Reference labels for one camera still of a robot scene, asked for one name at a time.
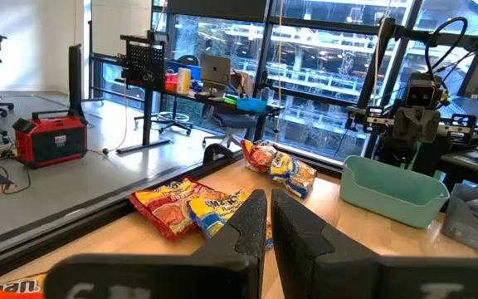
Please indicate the silver laptop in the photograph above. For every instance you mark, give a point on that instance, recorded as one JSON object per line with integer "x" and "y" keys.
{"x": 215, "y": 68}

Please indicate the brown cardboard box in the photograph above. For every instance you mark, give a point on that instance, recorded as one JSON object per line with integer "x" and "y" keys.
{"x": 243, "y": 83}

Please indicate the red portable power station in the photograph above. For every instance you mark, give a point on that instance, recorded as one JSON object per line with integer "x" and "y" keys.
{"x": 52, "y": 141}

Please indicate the orange box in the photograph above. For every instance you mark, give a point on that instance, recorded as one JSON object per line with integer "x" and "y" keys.
{"x": 170, "y": 85}

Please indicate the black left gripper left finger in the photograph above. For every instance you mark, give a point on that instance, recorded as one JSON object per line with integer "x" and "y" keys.
{"x": 160, "y": 278}

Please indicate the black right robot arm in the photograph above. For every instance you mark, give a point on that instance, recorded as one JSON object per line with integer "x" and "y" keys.
{"x": 392, "y": 153}

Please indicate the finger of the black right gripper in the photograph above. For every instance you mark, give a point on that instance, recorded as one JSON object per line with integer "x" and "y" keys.
{"x": 427, "y": 126}
{"x": 405, "y": 126}

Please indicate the black pegboard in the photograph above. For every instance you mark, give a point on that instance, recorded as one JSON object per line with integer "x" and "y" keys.
{"x": 145, "y": 58}

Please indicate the blue crate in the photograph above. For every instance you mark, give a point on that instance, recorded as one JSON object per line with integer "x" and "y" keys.
{"x": 195, "y": 74}

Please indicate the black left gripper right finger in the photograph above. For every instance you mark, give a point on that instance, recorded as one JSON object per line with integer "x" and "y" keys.
{"x": 347, "y": 274}

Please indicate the black standing desk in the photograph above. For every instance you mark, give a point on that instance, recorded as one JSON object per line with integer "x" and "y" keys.
{"x": 148, "y": 116}

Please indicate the grey office chair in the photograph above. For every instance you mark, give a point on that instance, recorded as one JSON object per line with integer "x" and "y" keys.
{"x": 232, "y": 121}

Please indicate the red roast beef noodle packet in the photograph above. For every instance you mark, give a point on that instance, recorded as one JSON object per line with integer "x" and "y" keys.
{"x": 257, "y": 157}
{"x": 164, "y": 207}

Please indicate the teal plastic bin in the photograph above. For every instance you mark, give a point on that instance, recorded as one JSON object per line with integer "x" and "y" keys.
{"x": 388, "y": 199}

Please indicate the black table clamp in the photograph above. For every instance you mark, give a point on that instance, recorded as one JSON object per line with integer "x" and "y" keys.
{"x": 212, "y": 151}

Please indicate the black upright panel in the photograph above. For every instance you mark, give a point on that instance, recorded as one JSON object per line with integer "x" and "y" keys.
{"x": 75, "y": 79}

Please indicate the blue plastic tub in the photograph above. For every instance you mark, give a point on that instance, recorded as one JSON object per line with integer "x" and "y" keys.
{"x": 251, "y": 105}

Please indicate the black rig frame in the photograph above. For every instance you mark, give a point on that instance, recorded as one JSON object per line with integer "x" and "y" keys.
{"x": 377, "y": 62}

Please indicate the white cylinder container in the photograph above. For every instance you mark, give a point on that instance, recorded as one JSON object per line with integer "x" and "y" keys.
{"x": 183, "y": 81}

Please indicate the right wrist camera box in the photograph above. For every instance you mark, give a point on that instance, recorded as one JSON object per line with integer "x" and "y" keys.
{"x": 421, "y": 93}

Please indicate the blue soy sauce noodle packet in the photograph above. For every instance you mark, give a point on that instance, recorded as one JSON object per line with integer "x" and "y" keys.
{"x": 214, "y": 212}
{"x": 295, "y": 174}

